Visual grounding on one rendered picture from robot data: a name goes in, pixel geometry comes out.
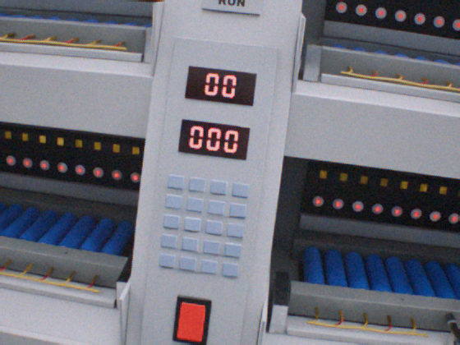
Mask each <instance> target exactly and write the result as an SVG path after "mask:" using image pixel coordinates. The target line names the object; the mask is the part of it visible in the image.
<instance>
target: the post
mask: <svg viewBox="0 0 460 345"><path fill-rule="evenodd" d="M202 2H203V0H164V5H163V17H162V23H161V30H160V36H159V42H158V49H157V55H156V62H155V69H154V81H153V88H152V95H151V102H150V108H149V121H148V128H147V135H146V142H145V155H144V161H143V168H142V174H141V182H140V194H139V202H138V208H137V222H136V234H135V241H134V248H133V254H134V255H133V261H132V268H131V287H130V293H129V301H128V306H129V307H128V313H127V320H126V338H125V345H140V336H141V329H142V316H143V310H144V304H145V285H146V279H147V272H148V271H147V265H148V259H149V252H150V239H151V226H152V220H153V213H154V201H155V193H156V187H157V180H158V174H159V156H160V147H161V140H162V134H163V121H164V114H165V108H166V103H167V98H168V87H169V81H170V75H171V68H172V61H173V49H174V43H175V38H176V37H180V38H188V39H207V40H214V41H222V42H228V43H235V44H255V45H263V46H270V47H277V48H278V61H277V66H276V73H275V79H274V90H273V102H272V108H271V114H270V121H269V133H268V138H267V145H266V151H265V157H264V169H263V175H262V187H261V193H260V205H259V211H258V218H257V224H256V230H255V242H254V248H253V254H252V260H251V271H250V277H249V283H248V290H247V296H246V307H245V313H244V319H243V324H242V331H241V341H240V345H258V339H259V334H260V322H261V317H262V311H263V306H264V299H265V289H266V283H267V277H268V271H269V259H270V254H271V247H272V241H273V235H274V225H275V218H276V211H277V206H278V191H279V182H280V176H281V170H282V163H283V152H284V146H285V140H286V134H287V128H288V116H289V104H290V98H291V92H292V81H293V76H294V64H295V57H296V51H297V41H298V37H297V35H298V30H299V24H300V18H301V3H302V0H262V2H261V8H260V10H261V13H260V16H259V15H251V14H245V13H238V12H230V11H217V10H203V9H202Z"/></svg>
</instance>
